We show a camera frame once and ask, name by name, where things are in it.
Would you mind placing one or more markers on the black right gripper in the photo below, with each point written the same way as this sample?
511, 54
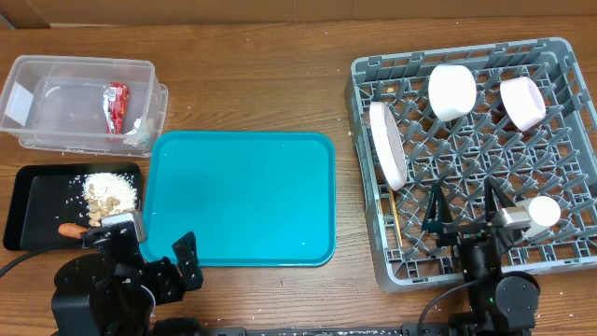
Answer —
458, 232

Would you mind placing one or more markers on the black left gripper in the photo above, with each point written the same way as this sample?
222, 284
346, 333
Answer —
173, 288

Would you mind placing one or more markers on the white paper cup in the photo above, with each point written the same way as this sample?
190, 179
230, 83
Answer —
544, 213

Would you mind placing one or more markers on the pink plate with food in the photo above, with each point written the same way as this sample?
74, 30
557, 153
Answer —
388, 145

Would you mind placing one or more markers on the white bowl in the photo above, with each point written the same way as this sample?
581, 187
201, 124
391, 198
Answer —
452, 91

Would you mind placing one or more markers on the orange carrot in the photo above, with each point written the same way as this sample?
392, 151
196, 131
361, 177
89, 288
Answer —
72, 230

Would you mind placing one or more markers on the pink bowl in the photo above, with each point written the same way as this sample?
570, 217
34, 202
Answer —
523, 102

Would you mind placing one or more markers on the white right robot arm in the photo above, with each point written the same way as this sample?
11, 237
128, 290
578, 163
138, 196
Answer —
499, 303

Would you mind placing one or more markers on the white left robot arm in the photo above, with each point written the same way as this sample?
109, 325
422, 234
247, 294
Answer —
114, 291

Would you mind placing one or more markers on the teal plastic tray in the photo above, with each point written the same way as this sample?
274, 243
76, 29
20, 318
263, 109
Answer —
252, 199

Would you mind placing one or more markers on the rice and peanut pile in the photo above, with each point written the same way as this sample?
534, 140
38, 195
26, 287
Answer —
108, 194

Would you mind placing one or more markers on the grey plastic dish rack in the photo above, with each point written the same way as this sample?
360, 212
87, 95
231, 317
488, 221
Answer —
555, 158

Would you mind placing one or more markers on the black plastic bin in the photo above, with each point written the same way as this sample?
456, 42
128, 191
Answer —
46, 196

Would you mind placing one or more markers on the red foil snack wrapper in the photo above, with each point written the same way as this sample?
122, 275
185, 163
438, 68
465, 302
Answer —
115, 102

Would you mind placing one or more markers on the clear plastic bin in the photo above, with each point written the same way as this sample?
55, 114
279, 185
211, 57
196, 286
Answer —
56, 103

